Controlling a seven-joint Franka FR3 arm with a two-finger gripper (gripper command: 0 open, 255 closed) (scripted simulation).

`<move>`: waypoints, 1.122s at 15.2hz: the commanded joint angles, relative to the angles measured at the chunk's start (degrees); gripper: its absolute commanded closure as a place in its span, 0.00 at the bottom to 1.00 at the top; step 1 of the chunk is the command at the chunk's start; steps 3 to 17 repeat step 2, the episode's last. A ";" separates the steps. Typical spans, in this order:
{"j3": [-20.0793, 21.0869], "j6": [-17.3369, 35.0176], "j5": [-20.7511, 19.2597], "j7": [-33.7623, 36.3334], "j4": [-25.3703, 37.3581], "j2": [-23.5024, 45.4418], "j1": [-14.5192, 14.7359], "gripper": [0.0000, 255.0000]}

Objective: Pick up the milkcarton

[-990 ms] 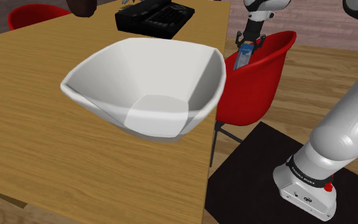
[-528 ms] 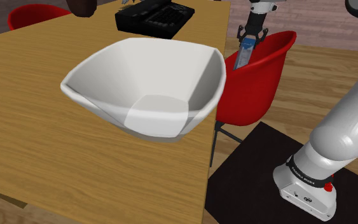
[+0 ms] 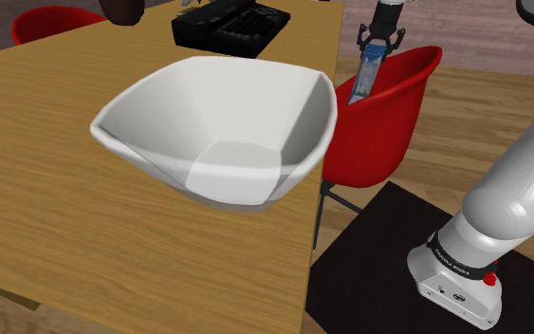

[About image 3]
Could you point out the black robot stand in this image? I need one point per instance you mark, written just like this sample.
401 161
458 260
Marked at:
368 268

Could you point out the black keyboard device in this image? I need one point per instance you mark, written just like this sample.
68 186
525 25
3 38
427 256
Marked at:
229 27

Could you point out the wooden table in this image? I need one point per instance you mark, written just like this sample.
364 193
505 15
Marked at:
63 194

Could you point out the large white bowl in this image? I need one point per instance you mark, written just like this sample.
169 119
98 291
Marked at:
220 120

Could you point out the dark brown object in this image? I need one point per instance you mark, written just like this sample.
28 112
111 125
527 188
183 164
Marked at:
119 11

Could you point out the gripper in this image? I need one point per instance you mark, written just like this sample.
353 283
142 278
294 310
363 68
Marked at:
386 21

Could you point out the red shell chair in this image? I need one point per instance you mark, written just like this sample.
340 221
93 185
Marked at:
47 23
377 134

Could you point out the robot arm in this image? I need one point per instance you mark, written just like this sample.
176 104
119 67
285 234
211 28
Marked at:
511 194

